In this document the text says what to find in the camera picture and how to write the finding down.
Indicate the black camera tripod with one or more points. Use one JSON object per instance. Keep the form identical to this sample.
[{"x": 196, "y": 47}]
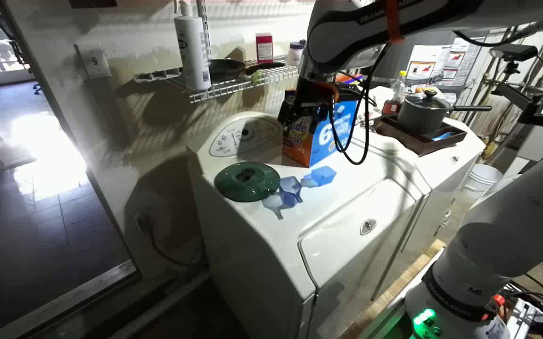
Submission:
[{"x": 512, "y": 50}]

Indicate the green lit base light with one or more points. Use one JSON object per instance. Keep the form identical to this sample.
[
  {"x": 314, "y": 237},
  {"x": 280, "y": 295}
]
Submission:
[{"x": 424, "y": 322}]

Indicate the tall white spray bottle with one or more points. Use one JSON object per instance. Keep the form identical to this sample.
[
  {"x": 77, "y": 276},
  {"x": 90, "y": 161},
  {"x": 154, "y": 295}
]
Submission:
[{"x": 192, "y": 48}]

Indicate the white jar purple lid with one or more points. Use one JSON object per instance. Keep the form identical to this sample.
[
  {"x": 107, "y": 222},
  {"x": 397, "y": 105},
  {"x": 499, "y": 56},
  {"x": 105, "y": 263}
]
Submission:
[{"x": 294, "y": 54}]

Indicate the wooden plank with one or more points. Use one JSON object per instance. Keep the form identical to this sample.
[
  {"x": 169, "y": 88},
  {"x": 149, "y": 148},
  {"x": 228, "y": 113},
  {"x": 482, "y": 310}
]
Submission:
[{"x": 403, "y": 282}]

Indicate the red pink package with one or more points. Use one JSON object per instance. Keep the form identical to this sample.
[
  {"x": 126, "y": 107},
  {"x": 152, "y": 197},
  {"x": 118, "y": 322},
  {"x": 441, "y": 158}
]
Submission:
[{"x": 264, "y": 48}]

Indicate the white wall outlet plate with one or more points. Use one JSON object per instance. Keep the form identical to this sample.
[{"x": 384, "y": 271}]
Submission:
[{"x": 94, "y": 60}]

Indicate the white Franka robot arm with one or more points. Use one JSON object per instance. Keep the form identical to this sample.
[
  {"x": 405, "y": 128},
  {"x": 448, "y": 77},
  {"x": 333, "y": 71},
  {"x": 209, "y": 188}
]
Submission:
[{"x": 509, "y": 226}]

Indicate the white dryer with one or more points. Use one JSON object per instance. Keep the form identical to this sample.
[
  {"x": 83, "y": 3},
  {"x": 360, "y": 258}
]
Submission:
[{"x": 446, "y": 161}]

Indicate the white bucket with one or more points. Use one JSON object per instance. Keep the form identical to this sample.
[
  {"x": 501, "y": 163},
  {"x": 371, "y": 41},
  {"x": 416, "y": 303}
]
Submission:
[{"x": 480, "y": 178}]

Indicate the dark blue translucent scoop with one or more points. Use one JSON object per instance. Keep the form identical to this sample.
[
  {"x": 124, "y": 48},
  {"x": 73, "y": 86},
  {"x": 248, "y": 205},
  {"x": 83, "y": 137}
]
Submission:
[{"x": 290, "y": 186}]

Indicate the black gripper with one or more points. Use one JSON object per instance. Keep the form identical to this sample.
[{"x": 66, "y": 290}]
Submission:
[{"x": 318, "y": 94}]

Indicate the green round lid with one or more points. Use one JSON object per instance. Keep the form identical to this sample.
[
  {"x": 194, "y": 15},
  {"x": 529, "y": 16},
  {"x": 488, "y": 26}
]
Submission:
[{"x": 245, "y": 180}]

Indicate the grey pot with lid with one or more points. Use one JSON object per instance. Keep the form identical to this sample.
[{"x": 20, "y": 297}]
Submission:
[{"x": 420, "y": 114}]

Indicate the dark brown tray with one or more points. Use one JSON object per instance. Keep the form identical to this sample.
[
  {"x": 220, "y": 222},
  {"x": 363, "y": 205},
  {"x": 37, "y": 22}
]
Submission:
[{"x": 422, "y": 143}]

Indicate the clear bottle yellow cap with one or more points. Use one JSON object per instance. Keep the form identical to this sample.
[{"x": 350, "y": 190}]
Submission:
[{"x": 397, "y": 86}]

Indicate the white washing machine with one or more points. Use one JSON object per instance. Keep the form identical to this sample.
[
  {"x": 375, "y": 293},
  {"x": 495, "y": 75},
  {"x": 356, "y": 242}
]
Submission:
[{"x": 320, "y": 218}]

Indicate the blue orange detergent box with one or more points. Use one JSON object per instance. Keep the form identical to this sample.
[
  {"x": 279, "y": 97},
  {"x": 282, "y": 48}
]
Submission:
[{"x": 339, "y": 133}]

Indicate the black frying pan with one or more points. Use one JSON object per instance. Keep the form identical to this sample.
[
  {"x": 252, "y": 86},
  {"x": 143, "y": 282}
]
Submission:
[{"x": 226, "y": 67}]

